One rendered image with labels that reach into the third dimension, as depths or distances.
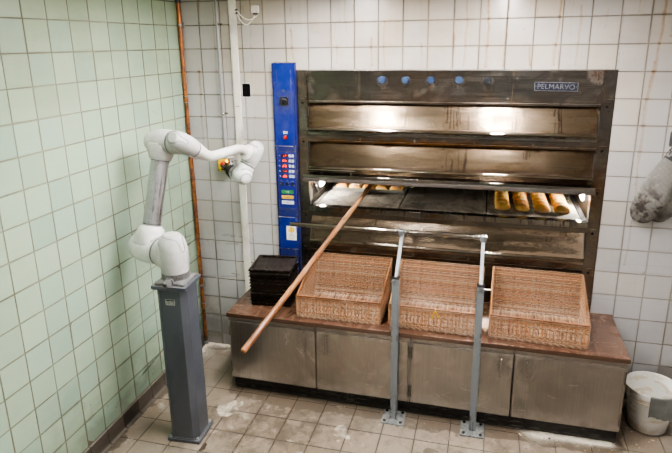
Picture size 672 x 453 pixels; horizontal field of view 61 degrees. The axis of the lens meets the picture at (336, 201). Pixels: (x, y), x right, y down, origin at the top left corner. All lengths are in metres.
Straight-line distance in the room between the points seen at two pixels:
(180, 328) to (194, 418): 0.59
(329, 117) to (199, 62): 0.98
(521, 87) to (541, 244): 1.00
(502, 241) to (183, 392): 2.17
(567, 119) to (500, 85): 0.44
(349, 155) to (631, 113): 1.71
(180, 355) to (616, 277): 2.69
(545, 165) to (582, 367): 1.19
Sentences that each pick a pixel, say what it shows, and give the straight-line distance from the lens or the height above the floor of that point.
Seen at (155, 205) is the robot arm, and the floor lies 1.40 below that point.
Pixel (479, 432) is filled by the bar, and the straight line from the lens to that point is 3.78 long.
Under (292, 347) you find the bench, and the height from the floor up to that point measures 0.38.
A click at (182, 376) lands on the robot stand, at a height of 0.44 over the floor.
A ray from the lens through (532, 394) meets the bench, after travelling 3.69.
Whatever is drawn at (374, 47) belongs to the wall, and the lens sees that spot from 3.69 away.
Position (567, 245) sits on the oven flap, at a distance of 3.88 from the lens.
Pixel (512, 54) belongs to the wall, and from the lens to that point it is 3.63.
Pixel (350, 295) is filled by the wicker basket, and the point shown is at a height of 0.59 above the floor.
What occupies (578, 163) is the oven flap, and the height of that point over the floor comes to 1.55.
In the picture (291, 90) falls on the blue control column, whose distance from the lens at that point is 3.82.
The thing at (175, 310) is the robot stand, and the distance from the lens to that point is 3.32.
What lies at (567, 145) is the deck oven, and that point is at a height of 1.66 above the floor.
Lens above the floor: 2.28
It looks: 16 degrees down
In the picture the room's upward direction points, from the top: 1 degrees counter-clockwise
